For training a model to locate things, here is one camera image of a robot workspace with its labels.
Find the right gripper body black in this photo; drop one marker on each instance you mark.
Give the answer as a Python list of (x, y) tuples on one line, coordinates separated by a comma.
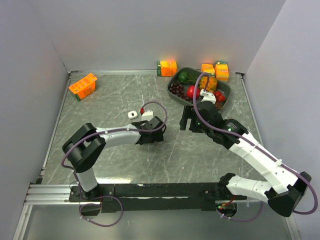
[(195, 127)]

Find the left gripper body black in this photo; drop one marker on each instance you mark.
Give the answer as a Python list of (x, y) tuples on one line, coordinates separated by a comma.
[(156, 137)]

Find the white earbud charging case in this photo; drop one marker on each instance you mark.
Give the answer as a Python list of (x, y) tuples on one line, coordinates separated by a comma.
[(132, 114)]

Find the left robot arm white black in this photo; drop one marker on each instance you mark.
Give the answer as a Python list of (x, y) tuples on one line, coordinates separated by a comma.
[(83, 148)]

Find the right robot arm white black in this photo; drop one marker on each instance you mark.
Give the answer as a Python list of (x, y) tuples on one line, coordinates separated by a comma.
[(282, 187)]

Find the red cherry bunch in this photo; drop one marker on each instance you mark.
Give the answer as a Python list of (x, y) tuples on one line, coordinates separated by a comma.
[(219, 99)]

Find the red apple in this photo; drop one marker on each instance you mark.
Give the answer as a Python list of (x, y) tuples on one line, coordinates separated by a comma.
[(191, 91)]

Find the orange spiky fruit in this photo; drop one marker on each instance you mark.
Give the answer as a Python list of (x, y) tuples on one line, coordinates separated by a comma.
[(212, 84)]

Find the dark grey fruit tray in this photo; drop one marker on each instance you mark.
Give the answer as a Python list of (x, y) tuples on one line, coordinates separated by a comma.
[(221, 86)]

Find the green leafy sprig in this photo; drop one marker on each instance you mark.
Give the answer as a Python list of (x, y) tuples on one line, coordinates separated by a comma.
[(191, 79)]

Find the purple grape bunch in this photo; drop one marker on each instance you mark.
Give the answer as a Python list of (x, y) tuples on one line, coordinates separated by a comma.
[(177, 89)]

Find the orange juice carton lying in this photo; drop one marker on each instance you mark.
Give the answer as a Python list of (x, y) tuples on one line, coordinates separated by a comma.
[(208, 68)]

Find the green lime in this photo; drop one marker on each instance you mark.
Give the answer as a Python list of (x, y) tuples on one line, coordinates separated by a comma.
[(183, 77)]

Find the orange juice carton right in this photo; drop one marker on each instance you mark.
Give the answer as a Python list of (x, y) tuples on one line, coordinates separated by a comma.
[(221, 71)]

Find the orange juice carton centre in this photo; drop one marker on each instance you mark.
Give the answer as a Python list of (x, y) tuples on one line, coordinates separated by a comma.
[(166, 68)]

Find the orange juice carton left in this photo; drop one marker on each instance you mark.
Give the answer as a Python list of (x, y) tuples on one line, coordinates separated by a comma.
[(83, 87)]

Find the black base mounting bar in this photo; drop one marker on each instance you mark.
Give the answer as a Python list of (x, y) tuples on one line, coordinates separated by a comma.
[(112, 198)]

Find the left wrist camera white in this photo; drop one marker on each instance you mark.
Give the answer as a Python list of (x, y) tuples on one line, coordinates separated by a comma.
[(146, 114)]

